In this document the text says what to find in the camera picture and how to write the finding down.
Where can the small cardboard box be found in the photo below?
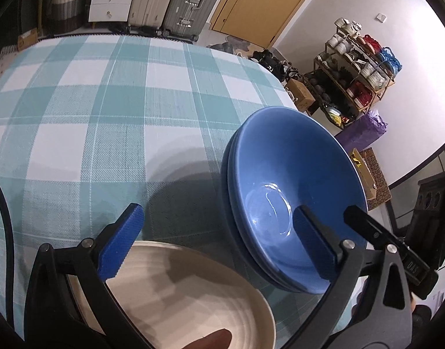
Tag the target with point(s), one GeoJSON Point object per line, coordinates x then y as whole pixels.
{"type": "Point", "coordinates": [300, 94]}

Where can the teal plaid tablecloth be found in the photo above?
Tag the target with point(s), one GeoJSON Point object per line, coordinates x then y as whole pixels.
{"type": "Point", "coordinates": [99, 116]}

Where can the purple bag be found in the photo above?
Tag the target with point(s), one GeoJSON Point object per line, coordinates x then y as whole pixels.
{"type": "Point", "coordinates": [364, 131]}

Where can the cream plate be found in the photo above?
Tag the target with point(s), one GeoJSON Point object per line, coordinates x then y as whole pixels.
{"type": "Point", "coordinates": [189, 291]}

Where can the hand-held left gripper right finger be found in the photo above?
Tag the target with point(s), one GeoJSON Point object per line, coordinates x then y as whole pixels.
{"type": "Point", "coordinates": [315, 243]}

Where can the flat cardboard box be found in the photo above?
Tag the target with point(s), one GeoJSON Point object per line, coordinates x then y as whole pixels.
{"type": "Point", "coordinates": [28, 39]}

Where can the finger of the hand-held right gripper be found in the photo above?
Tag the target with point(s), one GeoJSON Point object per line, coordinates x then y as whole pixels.
{"type": "Point", "coordinates": [375, 227]}

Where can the person's left hand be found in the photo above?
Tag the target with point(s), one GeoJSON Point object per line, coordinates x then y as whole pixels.
{"type": "Point", "coordinates": [211, 340]}

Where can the shoe rack with shoes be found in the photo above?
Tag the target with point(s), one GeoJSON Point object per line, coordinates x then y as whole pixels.
{"type": "Point", "coordinates": [340, 45]}

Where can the woven basket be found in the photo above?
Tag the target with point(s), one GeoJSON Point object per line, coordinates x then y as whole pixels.
{"type": "Point", "coordinates": [68, 5]}

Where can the silver suitcase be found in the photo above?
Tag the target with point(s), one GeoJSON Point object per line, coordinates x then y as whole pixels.
{"type": "Point", "coordinates": [193, 3]}

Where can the white light switch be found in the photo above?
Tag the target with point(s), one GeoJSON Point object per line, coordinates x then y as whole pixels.
{"type": "Point", "coordinates": [381, 17]}

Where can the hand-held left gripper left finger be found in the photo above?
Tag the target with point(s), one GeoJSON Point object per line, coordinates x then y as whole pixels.
{"type": "Point", "coordinates": [120, 241]}

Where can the wooden door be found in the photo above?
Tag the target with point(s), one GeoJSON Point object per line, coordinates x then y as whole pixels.
{"type": "Point", "coordinates": [262, 3]}

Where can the pile of black shoes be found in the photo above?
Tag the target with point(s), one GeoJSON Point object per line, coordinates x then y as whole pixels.
{"type": "Point", "coordinates": [269, 61]}

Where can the printed cardboard box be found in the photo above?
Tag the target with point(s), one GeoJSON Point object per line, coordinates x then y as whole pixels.
{"type": "Point", "coordinates": [375, 178]}

